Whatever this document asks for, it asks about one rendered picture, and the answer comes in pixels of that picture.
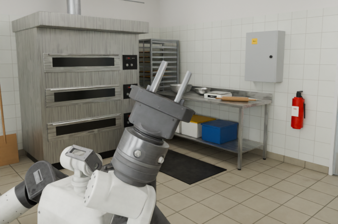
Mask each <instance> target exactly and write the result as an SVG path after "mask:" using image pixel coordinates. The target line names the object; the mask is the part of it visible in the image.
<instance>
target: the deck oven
mask: <svg viewBox="0 0 338 224"><path fill-rule="evenodd" d="M12 31H13V32H15V36H16V50H17V65H18V80H19V95H20V110H21V125H22V140H23V149H24V150H25V151H26V152H27V157H28V158H29V159H31V160H32V161H33V162H34V163H36V162H38V161H48V162H49V163H50V164H51V165H52V166H53V167H55V168H56V169H58V170H62V169H65V168H64V167H63V166H62V165H61V163H60V156H61V154H62V152H63V151H64V150H65V149H66V148H67V147H69V146H72V145H78V146H81V147H85V148H88V149H91V150H94V152H95V153H97V154H99V155H100V156H101V157H102V159H106V158H110V157H113V156H114V153H115V151H116V149H117V146H118V144H119V142H120V139H121V137H122V134H123V132H124V130H125V128H126V127H132V128H133V127H134V124H133V123H130V121H129V116H130V114H131V112H132V109H133V107H134V105H135V102H136V101H135V100H133V99H131V98H130V97H129V94H130V92H131V88H130V87H131V85H137V86H139V34H145V33H149V22H142V21H133V20H122V19H113V18H103V17H93V16H83V15H73V14H64V13H54V12H44V11H38V12H35V13H33V14H30V15H27V16H24V17H22V18H19V19H16V20H13V21H12Z"/></svg>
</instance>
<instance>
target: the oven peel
mask: <svg viewBox="0 0 338 224"><path fill-rule="evenodd" d="M0 107H1V116H2V126H3V135H1V136H0V166H5V165H10V164H15V163H19V154H18V144H17V135H16V133H14V134H8V135H6V132H5V123H4V113H3V104H2V94H1V85H0Z"/></svg>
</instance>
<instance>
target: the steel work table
mask: <svg viewBox="0 0 338 224"><path fill-rule="evenodd" d="M195 88H209V87H198V86H192V87H191V89H190V91H189V92H187V93H184V94H183V96H182V99H183V100H188V101H194V102H201V103H208V104H214V105H221V106H227V107H234V108H239V129H238V138H237V139H235V140H232V141H229V142H226V143H222V144H217V143H213V142H209V141H205V140H202V137H199V138H195V137H191V136H188V135H184V134H182V133H176V132H175V134H174V135H176V136H179V137H182V138H186V139H189V140H193V141H196V142H200V143H203V144H207V145H210V146H214V147H217V148H220V149H223V150H227V151H230V152H233V153H237V154H238V161H237V168H238V170H241V164H242V153H244V152H247V151H250V150H253V149H255V148H258V147H261V146H263V160H266V157H267V135H268V112H269V104H270V103H272V94H271V93H261V92H250V91H240V90H229V89H219V88H210V89H211V90H210V91H211V92H213V91H221V92H231V94H232V97H247V98H254V99H259V100H256V101H248V102H236V101H222V100H215V99H206V98H204V95H199V94H197V93H196V91H195ZM156 94H158V95H161V96H163V97H168V98H174V99H175V98H176V96H177V93H175V92H173V91H165V92H156ZM264 104H265V117H264V140H263V144H261V143H257V142H253V141H249V140H245V139H242V134H243V109H244V108H249V107H254V106H259V105H264Z"/></svg>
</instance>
